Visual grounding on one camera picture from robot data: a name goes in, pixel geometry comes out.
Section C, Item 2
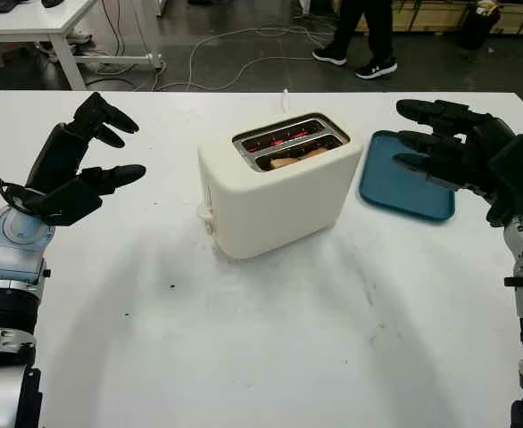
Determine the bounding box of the white floor cable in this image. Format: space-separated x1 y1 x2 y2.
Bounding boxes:
154 24 347 93

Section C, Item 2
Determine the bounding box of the white office desk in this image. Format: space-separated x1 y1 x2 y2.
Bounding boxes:
0 0 167 90

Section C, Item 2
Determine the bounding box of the wooden shipping crate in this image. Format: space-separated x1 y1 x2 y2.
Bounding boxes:
390 0 463 33
488 0 523 36

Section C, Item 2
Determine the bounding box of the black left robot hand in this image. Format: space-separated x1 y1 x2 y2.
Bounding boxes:
24 92 147 196

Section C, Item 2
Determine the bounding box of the blue plastic tray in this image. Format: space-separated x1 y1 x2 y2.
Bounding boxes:
358 129 458 223

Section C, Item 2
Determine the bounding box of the toast slice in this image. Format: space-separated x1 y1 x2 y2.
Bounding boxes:
268 146 329 171

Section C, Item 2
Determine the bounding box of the black trash bin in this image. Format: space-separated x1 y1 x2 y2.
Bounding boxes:
456 0 502 51

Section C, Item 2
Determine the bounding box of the person in black trousers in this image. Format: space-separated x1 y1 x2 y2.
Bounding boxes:
311 0 399 80

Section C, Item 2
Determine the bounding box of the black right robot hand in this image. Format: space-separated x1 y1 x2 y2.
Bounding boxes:
393 98 520 228

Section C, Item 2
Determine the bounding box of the cream two-slot toaster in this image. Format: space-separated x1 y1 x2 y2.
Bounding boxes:
197 111 363 260

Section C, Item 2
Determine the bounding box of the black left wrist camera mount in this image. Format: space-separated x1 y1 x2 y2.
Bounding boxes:
33 176 103 226

